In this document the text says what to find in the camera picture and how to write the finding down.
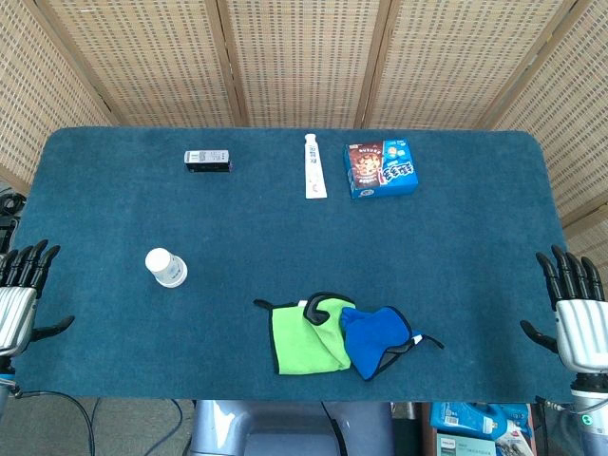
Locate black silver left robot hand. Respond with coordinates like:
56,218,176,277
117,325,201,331
0,239,76,357

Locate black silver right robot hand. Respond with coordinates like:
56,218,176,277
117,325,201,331
520,244,608,374

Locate black equipment pile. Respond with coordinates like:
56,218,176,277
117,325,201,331
0,183,26,256

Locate teal white appliance box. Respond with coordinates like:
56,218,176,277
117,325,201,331
435,431,499,456

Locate blue microfiber cloth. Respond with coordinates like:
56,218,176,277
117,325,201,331
338,305,446,383

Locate small black white box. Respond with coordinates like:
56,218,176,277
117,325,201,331
183,149,234,175

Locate blue cookie box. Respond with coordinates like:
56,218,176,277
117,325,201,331
343,138,421,200

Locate teal blue table mat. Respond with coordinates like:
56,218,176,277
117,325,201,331
9,126,580,406

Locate green microfiber cloth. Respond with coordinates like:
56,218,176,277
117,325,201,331
252,291,358,377

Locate grey robot torso base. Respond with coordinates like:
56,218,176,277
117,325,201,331
188,400,395,456

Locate white toothpaste tube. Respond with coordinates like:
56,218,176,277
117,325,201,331
303,133,330,201

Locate woven bamboo folding screen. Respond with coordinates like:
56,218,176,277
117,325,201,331
0,0,608,260

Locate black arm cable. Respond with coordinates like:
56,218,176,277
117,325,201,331
16,389,99,456

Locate black torso cable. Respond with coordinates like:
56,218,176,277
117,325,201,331
319,401,344,456

